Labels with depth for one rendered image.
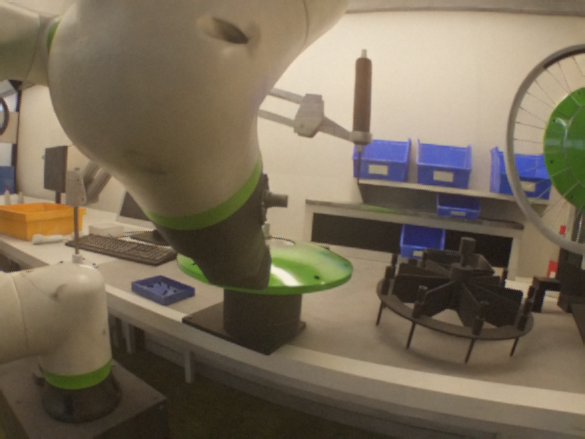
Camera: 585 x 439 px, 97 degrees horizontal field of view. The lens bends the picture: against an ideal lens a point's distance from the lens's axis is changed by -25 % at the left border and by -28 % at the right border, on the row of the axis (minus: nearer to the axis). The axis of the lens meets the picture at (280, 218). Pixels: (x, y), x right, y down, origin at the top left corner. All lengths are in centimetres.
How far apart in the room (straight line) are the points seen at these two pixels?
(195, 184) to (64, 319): 40
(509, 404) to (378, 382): 21
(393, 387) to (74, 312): 49
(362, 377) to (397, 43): 134
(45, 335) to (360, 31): 155
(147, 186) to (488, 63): 147
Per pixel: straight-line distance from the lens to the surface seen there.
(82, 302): 54
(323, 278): 51
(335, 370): 56
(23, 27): 56
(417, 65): 152
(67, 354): 57
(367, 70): 74
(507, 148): 87
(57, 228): 152
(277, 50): 17
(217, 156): 16
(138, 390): 69
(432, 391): 56
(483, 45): 158
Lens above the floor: 121
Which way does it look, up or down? 7 degrees down
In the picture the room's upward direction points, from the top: 4 degrees clockwise
